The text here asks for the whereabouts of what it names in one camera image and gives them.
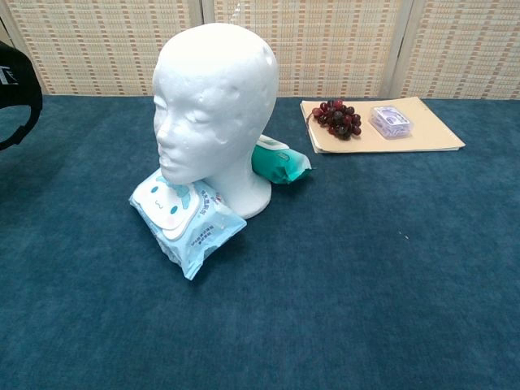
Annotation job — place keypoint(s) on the black cap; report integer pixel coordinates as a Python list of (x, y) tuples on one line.
[(24, 73)]

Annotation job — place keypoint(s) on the white foam mannequin head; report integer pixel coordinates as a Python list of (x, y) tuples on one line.
[(203, 101)]

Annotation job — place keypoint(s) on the green wet wipes pack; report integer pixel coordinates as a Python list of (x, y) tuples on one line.
[(280, 164)]

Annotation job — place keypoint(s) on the light blue wet wipes pack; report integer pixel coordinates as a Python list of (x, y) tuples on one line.
[(195, 239)]

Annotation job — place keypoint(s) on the dark red grape bunch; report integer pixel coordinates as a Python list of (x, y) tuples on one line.
[(339, 120)]

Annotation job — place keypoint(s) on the clear box of purple picks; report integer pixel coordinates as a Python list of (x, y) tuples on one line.
[(391, 122)]

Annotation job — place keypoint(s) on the beige manila folder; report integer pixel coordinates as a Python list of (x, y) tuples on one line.
[(430, 134)]

